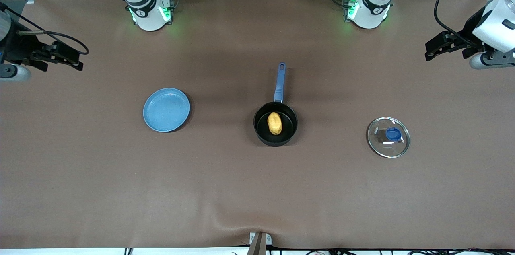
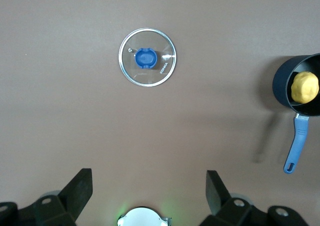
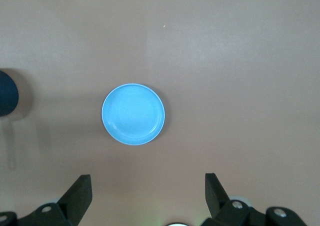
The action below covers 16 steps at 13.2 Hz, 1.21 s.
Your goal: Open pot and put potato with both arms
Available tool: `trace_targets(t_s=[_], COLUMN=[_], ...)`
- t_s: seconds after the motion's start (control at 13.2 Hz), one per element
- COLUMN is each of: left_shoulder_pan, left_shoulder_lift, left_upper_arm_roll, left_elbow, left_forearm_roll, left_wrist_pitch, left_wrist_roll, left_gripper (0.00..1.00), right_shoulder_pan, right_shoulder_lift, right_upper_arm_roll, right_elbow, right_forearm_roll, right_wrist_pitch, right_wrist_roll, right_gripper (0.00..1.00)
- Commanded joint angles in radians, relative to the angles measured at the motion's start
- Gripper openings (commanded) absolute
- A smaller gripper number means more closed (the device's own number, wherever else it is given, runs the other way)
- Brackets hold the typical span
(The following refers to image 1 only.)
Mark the brown table mat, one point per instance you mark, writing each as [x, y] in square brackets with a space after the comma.
[241, 186]

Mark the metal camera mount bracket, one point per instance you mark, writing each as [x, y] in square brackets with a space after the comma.
[257, 245]

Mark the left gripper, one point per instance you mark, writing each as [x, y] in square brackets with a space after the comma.
[469, 31]

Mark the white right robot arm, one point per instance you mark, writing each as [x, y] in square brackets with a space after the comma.
[147, 13]

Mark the blue round plate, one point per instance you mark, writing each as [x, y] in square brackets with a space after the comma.
[167, 110]

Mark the glass lid with blue knob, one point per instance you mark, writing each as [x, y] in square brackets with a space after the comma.
[393, 134]

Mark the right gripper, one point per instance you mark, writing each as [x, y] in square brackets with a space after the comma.
[17, 49]

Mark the yellow potato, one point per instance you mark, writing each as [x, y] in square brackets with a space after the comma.
[275, 123]

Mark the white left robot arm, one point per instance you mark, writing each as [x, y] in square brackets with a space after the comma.
[370, 9]

